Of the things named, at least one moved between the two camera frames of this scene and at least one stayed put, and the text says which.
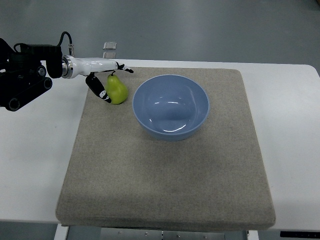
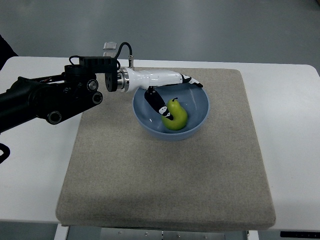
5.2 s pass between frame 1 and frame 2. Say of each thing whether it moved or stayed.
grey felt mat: stayed
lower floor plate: stayed
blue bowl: stayed
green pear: moved
